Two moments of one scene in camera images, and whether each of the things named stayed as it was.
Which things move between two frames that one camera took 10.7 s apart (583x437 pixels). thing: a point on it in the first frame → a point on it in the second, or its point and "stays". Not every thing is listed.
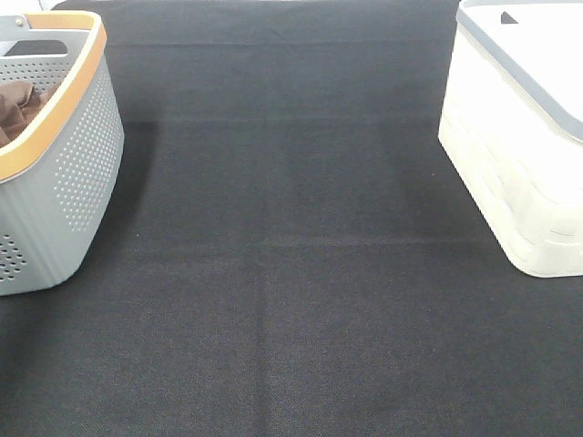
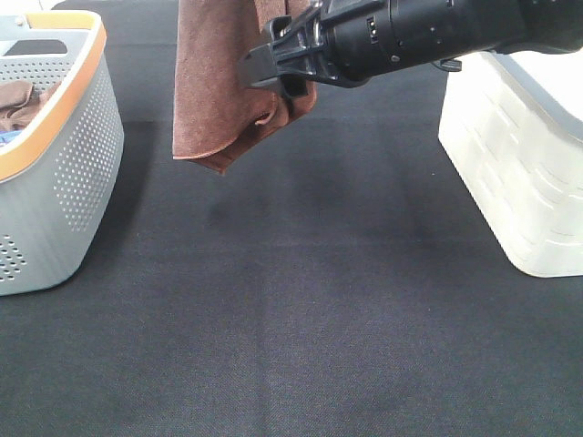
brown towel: [20, 104] → [217, 118]
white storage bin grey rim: [512, 124] stays
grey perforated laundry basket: [58, 172] stays
